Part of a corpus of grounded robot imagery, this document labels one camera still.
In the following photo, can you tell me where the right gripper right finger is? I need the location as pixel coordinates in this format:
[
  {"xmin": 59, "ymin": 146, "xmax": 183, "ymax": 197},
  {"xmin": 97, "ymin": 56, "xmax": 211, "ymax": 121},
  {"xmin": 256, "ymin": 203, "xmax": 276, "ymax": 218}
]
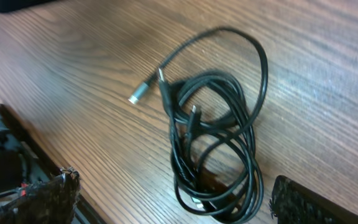
[{"xmin": 269, "ymin": 175, "xmax": 358, "ymax": 224}]

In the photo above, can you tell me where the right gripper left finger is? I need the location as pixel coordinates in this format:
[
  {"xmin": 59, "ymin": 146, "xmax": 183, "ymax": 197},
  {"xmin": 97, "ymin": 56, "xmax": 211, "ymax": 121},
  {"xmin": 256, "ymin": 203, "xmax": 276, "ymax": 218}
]
[{"xmin": 0, "ymin": 170, "xmax": 80, "ymax": 224}]

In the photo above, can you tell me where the black USB-C cable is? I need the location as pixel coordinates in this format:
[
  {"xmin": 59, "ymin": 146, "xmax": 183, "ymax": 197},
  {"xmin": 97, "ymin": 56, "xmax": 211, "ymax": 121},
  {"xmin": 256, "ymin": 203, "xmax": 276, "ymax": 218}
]
[{"xmin": 127, "ymin": 26, "xmax": 269, "ymax": 200}]

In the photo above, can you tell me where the black USB-A to C cable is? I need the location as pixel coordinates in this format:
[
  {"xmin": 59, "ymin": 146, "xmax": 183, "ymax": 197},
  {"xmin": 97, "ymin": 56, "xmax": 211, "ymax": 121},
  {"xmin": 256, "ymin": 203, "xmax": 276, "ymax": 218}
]
[{"xmin": 157, "ymin": 68, "xmax": 268, "ymax": 223}]

